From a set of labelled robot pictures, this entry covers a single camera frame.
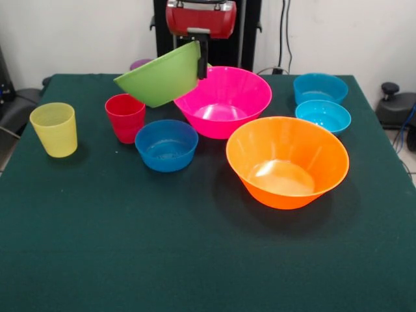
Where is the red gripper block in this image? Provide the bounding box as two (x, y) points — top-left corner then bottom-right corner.
(165, 1), (237, 81)

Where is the pink plastic bowl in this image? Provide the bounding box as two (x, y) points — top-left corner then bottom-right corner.
(173, 66), (273, 140)

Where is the large green plastic bowl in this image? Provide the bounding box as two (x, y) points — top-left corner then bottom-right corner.
(112, 41), (202, 109)

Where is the purple plastic cup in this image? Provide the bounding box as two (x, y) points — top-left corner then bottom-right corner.
(129, 58), (153, 72)

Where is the orange plastic bowl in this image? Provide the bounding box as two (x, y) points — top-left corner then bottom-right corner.
(226, 116), (350, 211)

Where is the red plastic cup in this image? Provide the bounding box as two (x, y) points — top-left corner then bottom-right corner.
(104, 93), (146, 144)

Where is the light blue plastic bowl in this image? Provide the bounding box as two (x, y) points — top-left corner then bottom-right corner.
(294, 99), (352, 137)

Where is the yellow plastic cup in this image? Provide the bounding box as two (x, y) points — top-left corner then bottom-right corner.
(29, 102), (79, 159)

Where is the black floor stand base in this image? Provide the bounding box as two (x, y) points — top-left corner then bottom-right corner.
(0, 86), (42, 137)
(376, 82), (416, 129)

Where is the black equipment box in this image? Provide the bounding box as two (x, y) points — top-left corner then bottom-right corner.
(0, 45), (16, 104)

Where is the dark green tablecloth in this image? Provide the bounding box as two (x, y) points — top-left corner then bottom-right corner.
(0, 73), (416, 312)

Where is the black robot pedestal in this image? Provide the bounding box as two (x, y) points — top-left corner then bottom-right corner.
(149, 0), (263, 73)

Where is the black wall cable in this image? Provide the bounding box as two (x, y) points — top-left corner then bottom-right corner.
(278, 0), (287, 68)
(285, 0), (293, 72)

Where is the blue cable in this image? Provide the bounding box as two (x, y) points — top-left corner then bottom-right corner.
(392, 103), (416, 153)

